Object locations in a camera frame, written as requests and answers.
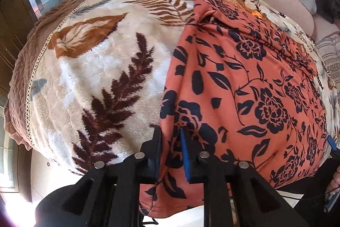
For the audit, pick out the striped cushion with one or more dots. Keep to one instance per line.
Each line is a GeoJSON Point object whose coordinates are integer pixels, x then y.
{"type": "Point", "coordinates": [330, 48]}

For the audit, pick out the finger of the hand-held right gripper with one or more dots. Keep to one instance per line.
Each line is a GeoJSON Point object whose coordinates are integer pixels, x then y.
{"type": "Point", "coordinates": [332, 143]}

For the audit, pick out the leaf-print fleece blanket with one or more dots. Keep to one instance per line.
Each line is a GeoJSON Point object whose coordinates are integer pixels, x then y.
{"type": "Point", "coordinates": [106, 56]}

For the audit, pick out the brown quilted bed cover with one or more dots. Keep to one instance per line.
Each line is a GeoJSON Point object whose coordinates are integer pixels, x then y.
{"type": "Point", "coordinates": [24, 56]}

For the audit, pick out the orange floral garment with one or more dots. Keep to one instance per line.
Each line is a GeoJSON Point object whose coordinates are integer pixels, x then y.
{"type": "Point", "coordinates": [239, 83]}

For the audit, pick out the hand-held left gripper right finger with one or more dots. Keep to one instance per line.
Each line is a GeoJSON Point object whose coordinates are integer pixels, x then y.
{"type": "Point", "coordinates": [186, 157]}

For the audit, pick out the person's right hand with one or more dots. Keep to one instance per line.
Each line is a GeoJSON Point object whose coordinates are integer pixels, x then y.
{"type": "Point", "coordinates": [335, 181]}

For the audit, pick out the dark furry cloth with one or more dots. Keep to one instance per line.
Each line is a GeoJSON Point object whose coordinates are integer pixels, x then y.
{"type": "Point", "coordinates": [329, 3]}

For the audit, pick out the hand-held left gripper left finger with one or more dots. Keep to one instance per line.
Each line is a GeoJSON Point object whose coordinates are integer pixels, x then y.
{"type": "Point", "coordinates": [155, 152]}

